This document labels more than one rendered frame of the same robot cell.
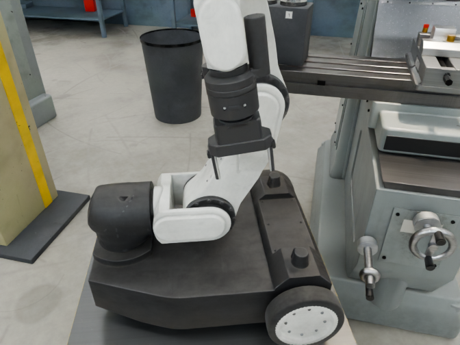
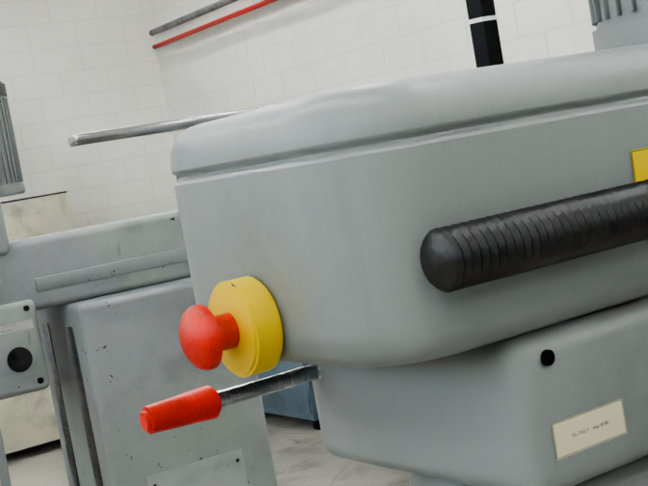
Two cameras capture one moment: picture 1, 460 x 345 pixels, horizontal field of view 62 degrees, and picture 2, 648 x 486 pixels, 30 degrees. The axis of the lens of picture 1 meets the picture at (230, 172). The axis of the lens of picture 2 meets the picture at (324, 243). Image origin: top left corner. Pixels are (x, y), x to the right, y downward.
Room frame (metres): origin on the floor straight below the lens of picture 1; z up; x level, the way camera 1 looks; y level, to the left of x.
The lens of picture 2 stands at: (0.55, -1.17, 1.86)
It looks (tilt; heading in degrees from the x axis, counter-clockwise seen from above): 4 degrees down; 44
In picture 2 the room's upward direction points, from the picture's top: 10 degrees counter-clockwise
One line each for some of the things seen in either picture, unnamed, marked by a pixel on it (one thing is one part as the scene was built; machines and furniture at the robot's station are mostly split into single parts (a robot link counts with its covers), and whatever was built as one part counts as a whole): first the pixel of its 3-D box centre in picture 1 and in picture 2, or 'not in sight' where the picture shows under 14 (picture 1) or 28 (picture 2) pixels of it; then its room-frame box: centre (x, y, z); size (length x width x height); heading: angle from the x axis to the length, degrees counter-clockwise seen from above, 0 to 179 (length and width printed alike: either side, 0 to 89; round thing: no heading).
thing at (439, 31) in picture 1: (441, 36); not in sight; (1.26, -0.68, 1.04); 0.06 x 0.05 x 0.06; 74
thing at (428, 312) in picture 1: (372, 213); not in sight; (1.51, -0.73, 0.10); 1.20 x 0.60 x 0.20; 167
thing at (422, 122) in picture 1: (416, 108); not in sight; (1.27, -0.67, 0.79); 0.50 x 0.35 x 0.12; 167
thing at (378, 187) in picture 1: (393, 192); not in sight; (1.24, -0.66, 0.43); 0.80 x 0.30 x 0.60; 167
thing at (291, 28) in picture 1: (276, 30); not in sight; (1.39, -0.16, 1.03); 0.22 x 0.12 x 0.20; 71
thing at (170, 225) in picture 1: (192, 205); not in sight; (0.85, 0.11, 0.68); 0.21 x 0.20 x 0.13; 96
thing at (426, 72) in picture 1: (438, 57); not in sight; (1.23, -0.67, 0.99); 0.35 x 0.15 x 0.11; 164
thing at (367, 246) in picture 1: (368, 265); not in sight; (0.78, -0.41, 0.51); 0.22 x 0.06 x 0.06; 167
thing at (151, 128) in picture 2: not in sight; (231, 116); (1.15, -0.52, 1.89); 0.24 x 0.04 x 0.01; 164
